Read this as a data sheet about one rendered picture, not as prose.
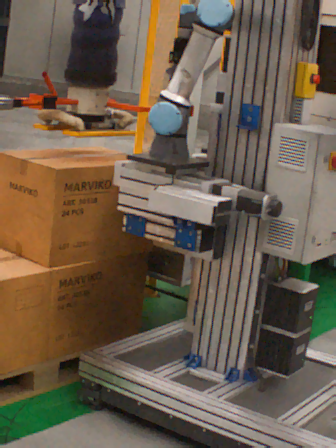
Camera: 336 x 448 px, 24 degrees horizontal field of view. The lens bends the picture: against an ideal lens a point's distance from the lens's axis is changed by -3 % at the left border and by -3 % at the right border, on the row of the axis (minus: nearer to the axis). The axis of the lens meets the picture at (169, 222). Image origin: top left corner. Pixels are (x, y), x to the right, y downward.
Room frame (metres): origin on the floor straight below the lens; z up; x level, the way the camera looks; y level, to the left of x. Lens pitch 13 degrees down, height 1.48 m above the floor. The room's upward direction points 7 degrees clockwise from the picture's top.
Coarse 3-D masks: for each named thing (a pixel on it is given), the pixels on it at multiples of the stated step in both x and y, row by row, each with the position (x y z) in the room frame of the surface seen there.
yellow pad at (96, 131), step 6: (90, 126) 3.32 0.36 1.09; (114, 126) 3.43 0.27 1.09; (66, 132) 3.26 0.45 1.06; (72, 132) 3.24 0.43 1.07; (78, 132) 3.24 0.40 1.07; (84, 132) 3.26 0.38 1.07; (90, 132) 3.28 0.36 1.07; (96, 132) 3.30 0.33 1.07; (102, 132) 3.33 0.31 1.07; (108, 132) 3.35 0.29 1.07; (114, 132) 3.38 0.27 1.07; (120, 132) 3.41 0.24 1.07; (126, 132) 3.43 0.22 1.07; (132, 132) 3.46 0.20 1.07
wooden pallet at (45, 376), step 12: (132, 336) 3.51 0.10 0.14; (96, 348) 3.31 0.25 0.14; (60, 360) 3.13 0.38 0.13; (12, 372) 2.91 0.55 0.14; (24, 372) 2.97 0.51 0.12; (36, 372) 3.02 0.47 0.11; (48, 372) 3.08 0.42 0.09; (60, 372) 3.25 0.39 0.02; (72, 372) 3.27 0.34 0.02; (24, 384) 3.05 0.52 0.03; (36, 384) 3.03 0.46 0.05; (48, 384) 3.08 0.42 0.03; (60, 384) 3.14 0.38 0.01; (0, 396) 2.92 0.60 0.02; (12, 396) 2.93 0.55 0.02; (24, 396) 2.97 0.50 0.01
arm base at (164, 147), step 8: (160, 136) 2.99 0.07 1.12; (168, 136) 2.97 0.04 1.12; (176, 136) 2.98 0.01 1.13; (184, 136) 3.00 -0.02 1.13; (152, 144) 3.02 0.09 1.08; (160, 144) 2.98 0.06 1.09; (168, 144) 2.97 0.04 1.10; (176, 144) 2.97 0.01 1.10; (184, 144) 3.00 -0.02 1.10; (152, 152) 2.99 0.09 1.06; (160, 152) 2.96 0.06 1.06; (168, 152) 2.96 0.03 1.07; (176, 152) 2.97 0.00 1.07; (184, 152) 2.99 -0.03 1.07; (168, 160) 2.96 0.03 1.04; (176, 160) 2.96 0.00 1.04; (184, 160) 2.98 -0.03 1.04
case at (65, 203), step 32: (0, 160) 3.32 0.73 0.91; (32, 160) 3.20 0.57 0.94; (64, 160) 3.28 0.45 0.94; (96, 160) 3.37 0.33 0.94; (0, 192) 3.31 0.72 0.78; (32, 192) 3.16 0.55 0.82; (64, 192) 3.12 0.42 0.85; (96, 192) 3.25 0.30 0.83; (0, 224) 3.29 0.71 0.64; (32, 224) 3.15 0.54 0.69; (64, 224) 3.13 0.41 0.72; (96, 224) 3.26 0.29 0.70; (32, 256) 3.14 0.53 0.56; (64, 256) 3.14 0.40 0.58; (96, 256) 3.28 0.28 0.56
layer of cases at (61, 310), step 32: (0, 256) 3.15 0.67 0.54; (128, 256) 3.44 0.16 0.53; (0, 288) 2.85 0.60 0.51; (32, 288) 2.99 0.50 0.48; (64, 288) 3.13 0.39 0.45; (96, 288) 3.29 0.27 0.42; (128, 288) 3.46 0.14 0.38; (0, 320) 2.86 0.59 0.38; (32, 320) 3.00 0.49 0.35; (64, 320) 3.14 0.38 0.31; (96, 320) 3.30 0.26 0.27; (128, 320) 3.48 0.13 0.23; (0, 352) 2.86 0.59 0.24; (32, 352) 3.00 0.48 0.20; (64, 352) 3.15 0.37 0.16
